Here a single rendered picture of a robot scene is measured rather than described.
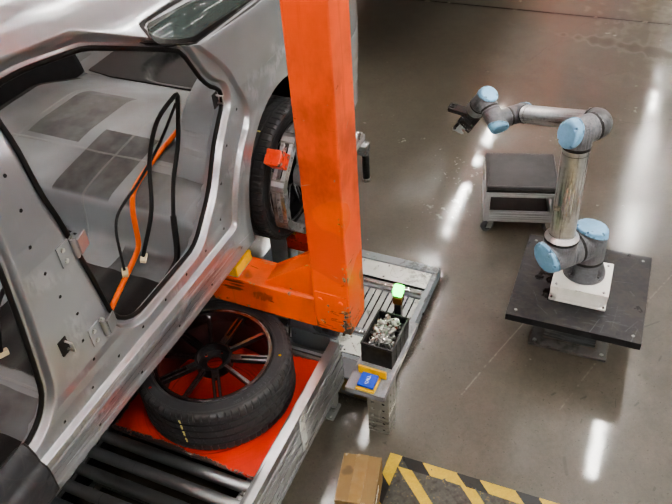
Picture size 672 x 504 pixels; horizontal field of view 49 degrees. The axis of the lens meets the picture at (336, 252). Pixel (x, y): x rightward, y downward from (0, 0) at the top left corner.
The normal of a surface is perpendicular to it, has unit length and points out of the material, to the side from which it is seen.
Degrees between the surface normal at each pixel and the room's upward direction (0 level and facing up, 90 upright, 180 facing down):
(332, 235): 90
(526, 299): 0
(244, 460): 0
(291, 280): 90
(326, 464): 0
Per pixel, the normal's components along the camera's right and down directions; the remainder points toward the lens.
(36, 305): 0.92, 0.18
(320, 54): -0.39, 0.63
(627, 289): -0.06, -0.75
